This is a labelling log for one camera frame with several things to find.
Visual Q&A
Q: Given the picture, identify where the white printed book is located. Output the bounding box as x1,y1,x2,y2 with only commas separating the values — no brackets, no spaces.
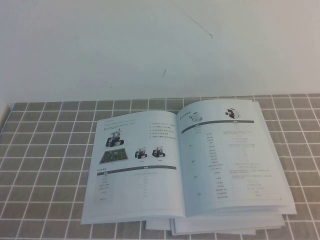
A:
80,99,298,225

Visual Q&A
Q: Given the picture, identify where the white loose paper sheet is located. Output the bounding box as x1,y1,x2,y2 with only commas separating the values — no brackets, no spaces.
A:
145,216,174,231

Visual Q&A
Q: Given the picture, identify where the white booklet stack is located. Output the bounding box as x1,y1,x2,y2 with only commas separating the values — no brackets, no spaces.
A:
170,211,286,236

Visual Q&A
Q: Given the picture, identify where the grey checked tablecloth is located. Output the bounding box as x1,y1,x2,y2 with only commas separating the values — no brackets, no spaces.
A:
0,92,320,240

